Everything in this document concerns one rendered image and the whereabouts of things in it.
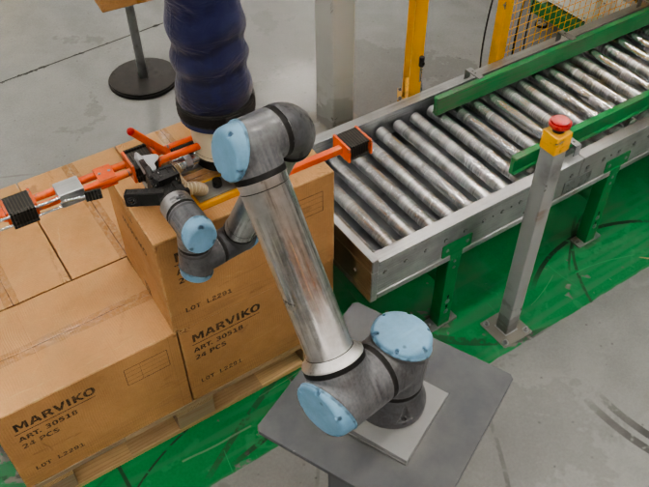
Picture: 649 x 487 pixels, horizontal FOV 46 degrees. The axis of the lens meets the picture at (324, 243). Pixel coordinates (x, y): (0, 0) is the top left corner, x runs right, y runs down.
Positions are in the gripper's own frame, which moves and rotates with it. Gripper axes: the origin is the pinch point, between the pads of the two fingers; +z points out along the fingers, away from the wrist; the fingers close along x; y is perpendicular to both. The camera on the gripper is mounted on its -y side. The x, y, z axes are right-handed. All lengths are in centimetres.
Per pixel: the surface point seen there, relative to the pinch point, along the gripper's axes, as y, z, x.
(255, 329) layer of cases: 22, -19, -71
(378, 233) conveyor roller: 74, -19, -53
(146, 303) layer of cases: -9, -3, -53
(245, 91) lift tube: 31.8, -9.3, 18.1
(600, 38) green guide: 231, 22, -48
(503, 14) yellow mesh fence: 184, 41, -29
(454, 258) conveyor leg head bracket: 98, -34, -67
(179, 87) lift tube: 16.2, -0.4, 20.3
